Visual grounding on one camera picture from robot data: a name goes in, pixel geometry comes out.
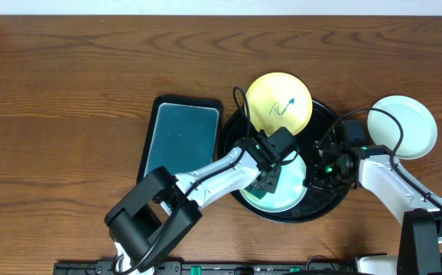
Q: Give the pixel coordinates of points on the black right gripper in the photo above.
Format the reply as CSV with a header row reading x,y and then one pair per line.
x,y
313,181

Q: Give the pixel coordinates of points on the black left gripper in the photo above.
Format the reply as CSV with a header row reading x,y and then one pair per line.
x,y
268,180

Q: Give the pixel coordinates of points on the green scrubbing sponge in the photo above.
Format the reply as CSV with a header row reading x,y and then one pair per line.
x,y
255,193

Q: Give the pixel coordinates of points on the light blue plate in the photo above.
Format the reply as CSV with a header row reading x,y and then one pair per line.
x,y
290,190

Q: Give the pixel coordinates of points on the pale green plate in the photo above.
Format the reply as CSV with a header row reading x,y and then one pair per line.
x,y
417,122

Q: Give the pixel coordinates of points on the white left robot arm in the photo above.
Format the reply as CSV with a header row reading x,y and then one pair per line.
x,y
156,215

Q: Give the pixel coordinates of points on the black round tray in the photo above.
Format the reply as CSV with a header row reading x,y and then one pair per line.
x,y
314,204

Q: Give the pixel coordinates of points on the black rectangular water tray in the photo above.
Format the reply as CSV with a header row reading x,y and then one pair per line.
x,y
182,134

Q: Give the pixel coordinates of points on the yellow plate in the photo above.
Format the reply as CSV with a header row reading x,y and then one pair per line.
x,y
279,100

